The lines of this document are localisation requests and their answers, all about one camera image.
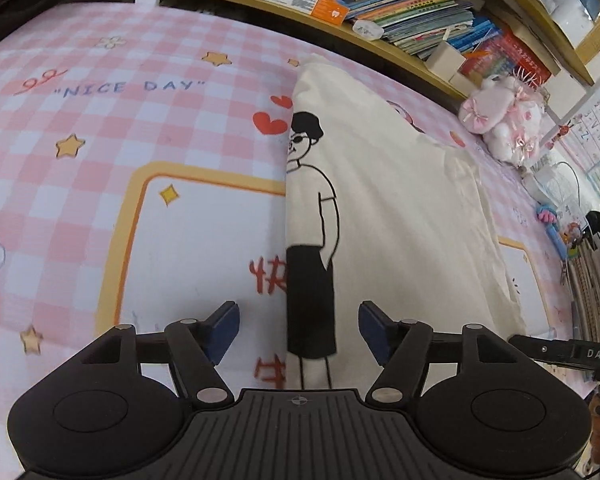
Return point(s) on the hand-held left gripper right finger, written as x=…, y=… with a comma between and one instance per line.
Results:
x=372, y=330

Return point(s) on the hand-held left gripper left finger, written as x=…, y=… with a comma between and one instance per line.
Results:
x=225, y=327

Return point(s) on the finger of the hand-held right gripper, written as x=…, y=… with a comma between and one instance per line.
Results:
x=540, y=346

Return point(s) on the cream t-shirt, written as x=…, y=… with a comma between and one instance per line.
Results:
x=405, y=210

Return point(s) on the stack of magazines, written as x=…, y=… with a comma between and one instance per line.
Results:
x=592, y=290

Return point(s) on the blue toy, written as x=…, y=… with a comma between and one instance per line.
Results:
x=552, y=230

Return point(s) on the pink checked blanket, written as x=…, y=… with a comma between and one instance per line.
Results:
x=80, y=185

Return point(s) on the pink plush toy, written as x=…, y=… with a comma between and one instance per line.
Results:
x=500, y=110

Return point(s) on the small beige cardboard box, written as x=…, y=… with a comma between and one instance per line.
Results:
x=445, y=57

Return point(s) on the small white plastic case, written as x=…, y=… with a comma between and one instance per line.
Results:
x=367, y=30

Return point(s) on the wooden bookshelf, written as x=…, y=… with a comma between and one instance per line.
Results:
x=300, y=17

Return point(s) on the row of colourful books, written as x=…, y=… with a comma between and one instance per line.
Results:
x=420, y=5

